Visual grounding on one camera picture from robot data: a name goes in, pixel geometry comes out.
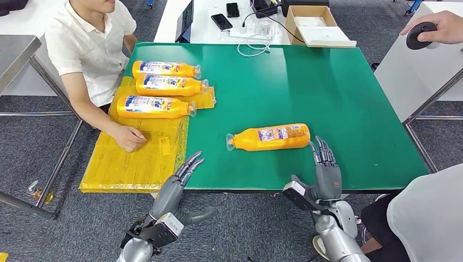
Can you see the person's hand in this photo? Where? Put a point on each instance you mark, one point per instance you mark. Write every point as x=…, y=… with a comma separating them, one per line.
x=448, y=27

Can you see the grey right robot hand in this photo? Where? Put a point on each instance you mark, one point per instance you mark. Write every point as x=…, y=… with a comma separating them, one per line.
x=327, y=182

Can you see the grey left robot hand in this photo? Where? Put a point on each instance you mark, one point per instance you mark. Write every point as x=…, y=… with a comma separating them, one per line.
x=168, y=197

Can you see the person's right hand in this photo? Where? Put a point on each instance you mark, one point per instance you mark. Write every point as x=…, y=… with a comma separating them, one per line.
x=128, y=139

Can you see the orange detergent bottle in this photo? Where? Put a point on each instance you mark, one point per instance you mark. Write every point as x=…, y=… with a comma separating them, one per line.
x=271, y=139
x=170, y=90
x=162, y=73
x=155, y=112

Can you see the round handheld controller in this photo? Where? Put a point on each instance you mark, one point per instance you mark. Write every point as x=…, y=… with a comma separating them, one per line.
x=412, y=41

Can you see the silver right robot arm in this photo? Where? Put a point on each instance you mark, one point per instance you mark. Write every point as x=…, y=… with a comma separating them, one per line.
x=336, y=231

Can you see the person's right forearm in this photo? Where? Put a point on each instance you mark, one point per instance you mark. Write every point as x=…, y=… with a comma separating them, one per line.
x=94, y=115

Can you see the white table leg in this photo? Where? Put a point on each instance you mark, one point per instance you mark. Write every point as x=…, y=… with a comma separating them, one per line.
x=343, y=197

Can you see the yellow taped cardboard sheet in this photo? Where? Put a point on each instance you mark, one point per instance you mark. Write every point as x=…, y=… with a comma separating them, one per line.
x=144, y=159

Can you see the worn sneaker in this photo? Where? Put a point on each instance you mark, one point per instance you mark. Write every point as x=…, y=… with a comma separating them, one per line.
x=320, y=247

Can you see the green table mat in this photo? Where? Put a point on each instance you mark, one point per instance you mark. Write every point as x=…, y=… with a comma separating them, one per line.
x=343, y=108

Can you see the person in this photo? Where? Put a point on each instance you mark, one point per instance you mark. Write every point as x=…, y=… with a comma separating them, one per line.
x=86, y=43
x=427, y=217

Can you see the yellow floor hook item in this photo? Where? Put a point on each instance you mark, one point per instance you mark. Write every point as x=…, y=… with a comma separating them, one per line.
x=39, y=195

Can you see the white box lid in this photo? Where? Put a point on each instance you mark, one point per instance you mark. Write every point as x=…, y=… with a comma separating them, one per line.
x=325, y=37

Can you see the white desk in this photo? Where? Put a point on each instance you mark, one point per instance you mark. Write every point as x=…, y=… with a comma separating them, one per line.
x=209, y=36

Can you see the dark tablet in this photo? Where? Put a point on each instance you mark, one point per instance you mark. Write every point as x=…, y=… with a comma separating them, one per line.
x=185, y=20

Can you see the white padded packet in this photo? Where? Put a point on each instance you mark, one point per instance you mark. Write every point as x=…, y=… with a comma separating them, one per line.
x=311, y=21

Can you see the blue caster leg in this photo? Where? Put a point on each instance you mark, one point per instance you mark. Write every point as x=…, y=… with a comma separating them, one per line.
x=149, y=3

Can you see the black smartphone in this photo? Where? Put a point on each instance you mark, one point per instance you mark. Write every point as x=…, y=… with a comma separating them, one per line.
x=232, y=10
x=221, y=21

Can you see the open cardboard box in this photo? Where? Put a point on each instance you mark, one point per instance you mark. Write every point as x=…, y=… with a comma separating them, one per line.
x=291, y=21

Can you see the yellow floor scrap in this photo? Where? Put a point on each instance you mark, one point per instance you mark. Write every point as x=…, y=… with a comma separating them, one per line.
x=3, y=258

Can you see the black bag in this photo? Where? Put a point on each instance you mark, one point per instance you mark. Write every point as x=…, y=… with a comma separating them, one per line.
x=12, y=5

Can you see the black charger device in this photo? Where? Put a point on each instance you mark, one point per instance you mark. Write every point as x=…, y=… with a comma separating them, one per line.
x=264, y=7

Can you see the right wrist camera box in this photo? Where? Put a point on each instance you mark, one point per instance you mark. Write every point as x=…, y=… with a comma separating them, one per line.
x=298, y=195

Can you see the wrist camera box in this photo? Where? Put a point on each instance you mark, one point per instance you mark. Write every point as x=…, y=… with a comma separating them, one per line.
x=162, y=229
x=298, y=195

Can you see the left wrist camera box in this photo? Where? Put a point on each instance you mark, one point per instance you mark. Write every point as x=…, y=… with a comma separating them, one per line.
x=162, y=229

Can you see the blue metal frame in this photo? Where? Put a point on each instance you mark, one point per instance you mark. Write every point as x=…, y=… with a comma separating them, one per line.
x=414, y=5

